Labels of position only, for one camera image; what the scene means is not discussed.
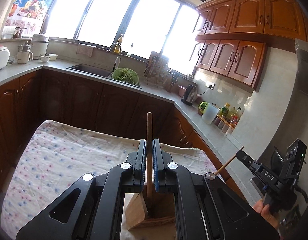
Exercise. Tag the white small kettle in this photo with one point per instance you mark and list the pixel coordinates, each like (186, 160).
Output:
(24, 54)

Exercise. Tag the white rice cooker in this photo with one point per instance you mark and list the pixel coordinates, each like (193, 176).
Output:
(4, 56)

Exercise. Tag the range hood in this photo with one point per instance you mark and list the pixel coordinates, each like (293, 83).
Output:
(301, 49)

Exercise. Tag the tropical fruit poster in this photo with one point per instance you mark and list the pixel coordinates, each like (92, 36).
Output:
(28, 15)

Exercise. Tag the person's right hand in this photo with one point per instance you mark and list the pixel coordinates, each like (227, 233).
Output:
(264, 211)

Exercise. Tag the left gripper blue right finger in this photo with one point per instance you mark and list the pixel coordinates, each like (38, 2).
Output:
(162, 182)

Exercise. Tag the black electric kettle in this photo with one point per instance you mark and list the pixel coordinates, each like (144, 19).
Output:
(190, 95)

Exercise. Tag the white pot cooker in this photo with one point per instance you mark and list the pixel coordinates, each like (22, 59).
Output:
(39, 44)

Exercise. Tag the wooden utensil holder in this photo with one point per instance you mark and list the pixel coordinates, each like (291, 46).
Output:
(142, 212)

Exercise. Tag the green vegetable colander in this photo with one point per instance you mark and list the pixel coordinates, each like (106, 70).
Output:
(126, 75)

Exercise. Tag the white plastic pitcher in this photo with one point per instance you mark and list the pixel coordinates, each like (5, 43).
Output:
(208, 111)

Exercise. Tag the upper wooden cabinets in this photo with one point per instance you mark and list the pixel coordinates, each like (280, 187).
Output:
(234, 35)

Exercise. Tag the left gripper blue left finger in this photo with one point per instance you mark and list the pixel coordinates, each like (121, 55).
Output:
(136, 178)

